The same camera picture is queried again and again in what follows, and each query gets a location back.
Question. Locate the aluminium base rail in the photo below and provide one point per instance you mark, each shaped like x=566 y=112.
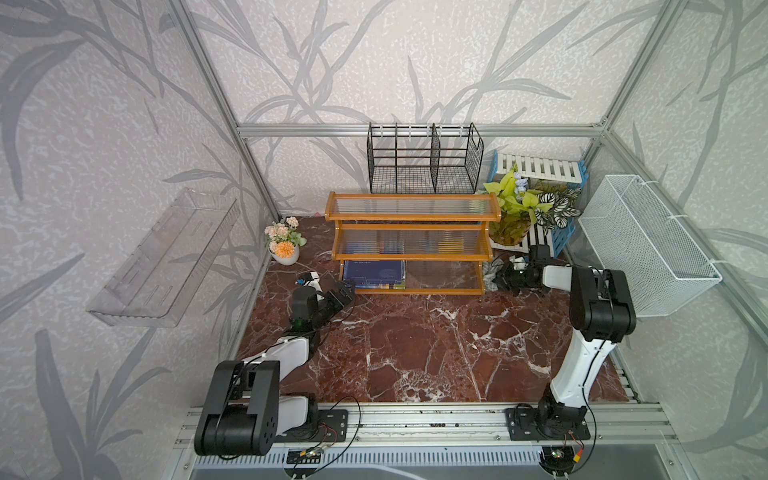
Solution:
x=485 y=424

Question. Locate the spotted leaf plant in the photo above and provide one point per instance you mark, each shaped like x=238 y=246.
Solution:
x=557 y=206

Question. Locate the green potted plant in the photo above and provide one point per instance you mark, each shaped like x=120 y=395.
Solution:
x=521 y=208

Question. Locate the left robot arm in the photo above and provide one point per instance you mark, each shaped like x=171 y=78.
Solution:
x=244 y=412

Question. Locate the white wire basket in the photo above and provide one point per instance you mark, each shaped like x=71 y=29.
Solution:
x=630 y=229

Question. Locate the white and blue slatted crate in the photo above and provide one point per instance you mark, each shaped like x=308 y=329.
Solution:
x=540 y=172

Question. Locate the black wire file rack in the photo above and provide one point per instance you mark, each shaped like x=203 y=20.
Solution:
x=424 y=159

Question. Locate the clear acrylic wall shelf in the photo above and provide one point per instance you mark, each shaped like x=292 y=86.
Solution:
x=156 y=284

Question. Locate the flower pot with orange flowers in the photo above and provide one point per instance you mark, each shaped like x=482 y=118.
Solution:
x=284 y=241

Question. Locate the orange wooden bookshelf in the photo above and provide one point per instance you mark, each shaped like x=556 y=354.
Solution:
x=444 y=239

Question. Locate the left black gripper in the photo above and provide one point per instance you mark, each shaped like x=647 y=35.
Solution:
x=332 y=298

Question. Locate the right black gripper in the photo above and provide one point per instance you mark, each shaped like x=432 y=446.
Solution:
x=502 y=278

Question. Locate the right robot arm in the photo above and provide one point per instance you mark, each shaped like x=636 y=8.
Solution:
x=601 y=314

